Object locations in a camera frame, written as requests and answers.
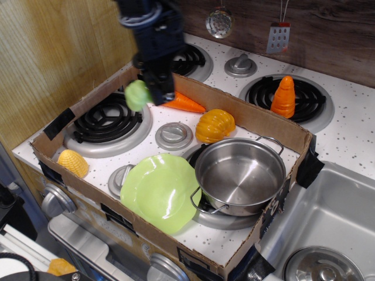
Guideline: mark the front right coil burner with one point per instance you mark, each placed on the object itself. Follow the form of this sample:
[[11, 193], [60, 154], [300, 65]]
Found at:
[[204, 214]]

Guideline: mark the centre grey stove knob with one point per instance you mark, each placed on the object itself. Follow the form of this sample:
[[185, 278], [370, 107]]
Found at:
[[174, 136]]

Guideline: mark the grey oven door handle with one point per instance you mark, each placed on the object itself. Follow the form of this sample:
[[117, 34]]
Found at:
[[99, 252]]

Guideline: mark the yellow toy corn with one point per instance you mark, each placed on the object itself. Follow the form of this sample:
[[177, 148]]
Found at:
[[74, 162]]

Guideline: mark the steel sink basin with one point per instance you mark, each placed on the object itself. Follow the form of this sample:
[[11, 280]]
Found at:
[[336, 211]]

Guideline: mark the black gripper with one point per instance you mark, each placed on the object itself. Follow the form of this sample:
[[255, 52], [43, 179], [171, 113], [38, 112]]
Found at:
[[158, 42]]

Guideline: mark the oven knob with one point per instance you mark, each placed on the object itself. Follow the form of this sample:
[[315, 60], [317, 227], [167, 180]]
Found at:
[[56, 202], [162, 268]]

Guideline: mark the green plastic plate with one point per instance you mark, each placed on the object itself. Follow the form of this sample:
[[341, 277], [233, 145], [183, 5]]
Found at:
[[163, 190]]

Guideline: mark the middle oven front knob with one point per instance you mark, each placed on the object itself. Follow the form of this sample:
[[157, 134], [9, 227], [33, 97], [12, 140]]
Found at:
[[162, 268]]

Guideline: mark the hanging metal spatula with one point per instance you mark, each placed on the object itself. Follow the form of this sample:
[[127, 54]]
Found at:
[[278, 38]]

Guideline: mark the grey stove knob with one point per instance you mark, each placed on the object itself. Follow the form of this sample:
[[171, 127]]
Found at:
[[174, 136], [240, 67], [117, 178]]

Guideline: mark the orange toy carrot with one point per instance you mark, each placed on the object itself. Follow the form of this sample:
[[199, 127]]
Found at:
[[182, 102]]

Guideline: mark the coil burner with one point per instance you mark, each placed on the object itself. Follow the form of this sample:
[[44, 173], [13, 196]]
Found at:
[[193, 62], [110, 128], [204, 214], [314, 108]]

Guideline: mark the sink drain strainer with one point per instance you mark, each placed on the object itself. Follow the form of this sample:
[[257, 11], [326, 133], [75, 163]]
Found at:
[[320, 263]]

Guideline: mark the orange toy cone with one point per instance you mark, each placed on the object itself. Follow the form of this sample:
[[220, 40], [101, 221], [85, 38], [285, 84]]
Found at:
[[283, 102]]

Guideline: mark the cardboard fence box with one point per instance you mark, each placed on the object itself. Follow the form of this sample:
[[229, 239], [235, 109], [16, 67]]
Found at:
[[194, 262]]

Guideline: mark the back grey stove knob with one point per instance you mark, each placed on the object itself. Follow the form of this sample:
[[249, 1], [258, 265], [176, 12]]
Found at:
[[240, 67]]

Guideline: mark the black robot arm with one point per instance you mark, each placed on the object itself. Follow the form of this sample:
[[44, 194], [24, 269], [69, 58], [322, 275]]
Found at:
[[133, 13]]

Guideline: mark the front left coil burner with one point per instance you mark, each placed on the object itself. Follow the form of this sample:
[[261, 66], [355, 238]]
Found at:
[[110, 128]]

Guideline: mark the orange toy bottom left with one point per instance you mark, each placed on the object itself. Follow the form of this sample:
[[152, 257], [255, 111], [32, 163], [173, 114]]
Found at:
[[60, 266]]

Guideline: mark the front grey stove knob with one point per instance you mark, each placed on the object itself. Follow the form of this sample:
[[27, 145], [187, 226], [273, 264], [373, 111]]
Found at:
[[117, 178]]

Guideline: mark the back left coil burner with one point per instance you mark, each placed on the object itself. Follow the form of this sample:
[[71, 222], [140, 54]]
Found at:
[[193, 62]]

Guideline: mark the orange toy pumpkin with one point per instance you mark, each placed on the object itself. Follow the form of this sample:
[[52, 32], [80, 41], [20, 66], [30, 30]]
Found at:
[[214, 125]]

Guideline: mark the hanging round strainer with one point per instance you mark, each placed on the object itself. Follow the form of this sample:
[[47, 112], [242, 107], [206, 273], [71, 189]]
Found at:
[[220, 21]]

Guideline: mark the back right coil burner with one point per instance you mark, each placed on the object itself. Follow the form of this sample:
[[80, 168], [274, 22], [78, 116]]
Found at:
[[314, 108]]

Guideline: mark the left oven front knob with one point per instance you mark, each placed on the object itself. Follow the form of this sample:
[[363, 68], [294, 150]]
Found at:
[[56, 202]]

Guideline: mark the stainless steel pan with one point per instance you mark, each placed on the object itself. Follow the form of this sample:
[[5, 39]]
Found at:
[[238, 176]]

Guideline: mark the green toy broccoli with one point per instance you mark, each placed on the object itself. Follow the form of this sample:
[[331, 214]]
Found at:
[[137, 95]]

